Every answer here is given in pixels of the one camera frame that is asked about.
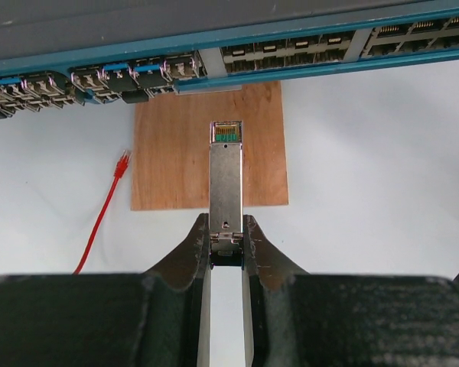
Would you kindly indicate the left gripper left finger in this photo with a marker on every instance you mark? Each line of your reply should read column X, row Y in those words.
column 160, row 317

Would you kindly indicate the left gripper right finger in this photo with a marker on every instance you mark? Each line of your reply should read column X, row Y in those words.
column 294, row 318

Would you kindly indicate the silver SFP module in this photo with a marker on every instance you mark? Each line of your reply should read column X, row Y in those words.
column 226, row 193

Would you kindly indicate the wooden board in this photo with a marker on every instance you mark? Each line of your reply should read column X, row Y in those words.
column 170, row 161

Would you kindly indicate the black network switch blue front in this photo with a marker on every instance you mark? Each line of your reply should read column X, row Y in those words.
column 55, row 54

